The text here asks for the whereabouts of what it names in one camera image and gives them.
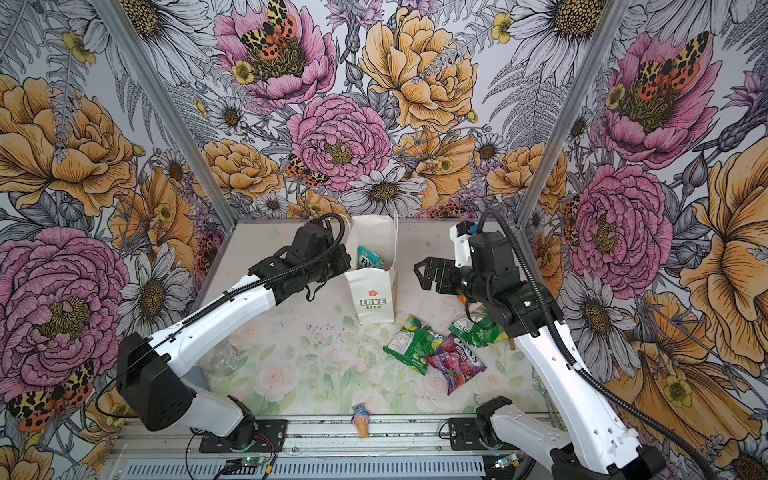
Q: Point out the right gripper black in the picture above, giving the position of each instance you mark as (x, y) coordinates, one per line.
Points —
(447, 267)

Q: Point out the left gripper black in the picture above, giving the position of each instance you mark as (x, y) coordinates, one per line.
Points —
(343, 261)

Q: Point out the teal snack packet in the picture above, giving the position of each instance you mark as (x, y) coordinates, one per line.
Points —
(369, 259)

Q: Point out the white paper bag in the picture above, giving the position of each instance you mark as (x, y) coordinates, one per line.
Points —
(373, 291)

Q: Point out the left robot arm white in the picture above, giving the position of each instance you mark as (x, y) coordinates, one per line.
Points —
(152, 367)

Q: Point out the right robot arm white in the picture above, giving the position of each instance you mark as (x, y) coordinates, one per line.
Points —
(594, 443)

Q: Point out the green candy packet large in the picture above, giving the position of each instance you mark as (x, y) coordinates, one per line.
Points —
(414, 344)

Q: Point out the green candy packet small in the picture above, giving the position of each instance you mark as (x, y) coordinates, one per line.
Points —
(479, 329)

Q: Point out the purple berries candy packet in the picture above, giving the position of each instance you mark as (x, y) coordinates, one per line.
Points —
(456, 361)

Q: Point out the ice cream cone toy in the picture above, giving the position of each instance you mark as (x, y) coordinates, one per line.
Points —
(360, 419)

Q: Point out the green circuit board right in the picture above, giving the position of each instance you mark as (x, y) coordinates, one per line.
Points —
(508, 461)

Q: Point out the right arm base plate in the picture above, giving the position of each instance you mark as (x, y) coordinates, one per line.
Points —
(463, 434)

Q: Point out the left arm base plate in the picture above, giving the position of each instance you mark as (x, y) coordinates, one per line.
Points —
(256, 436)

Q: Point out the aluminium corner post left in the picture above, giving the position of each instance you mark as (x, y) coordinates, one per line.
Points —
(137, 56)

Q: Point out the aluminium corner post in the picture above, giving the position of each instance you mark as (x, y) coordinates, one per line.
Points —
(600, 46)
(137, 56)

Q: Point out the aluminium corner post right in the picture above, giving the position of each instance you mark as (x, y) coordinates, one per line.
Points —
(600, 46)

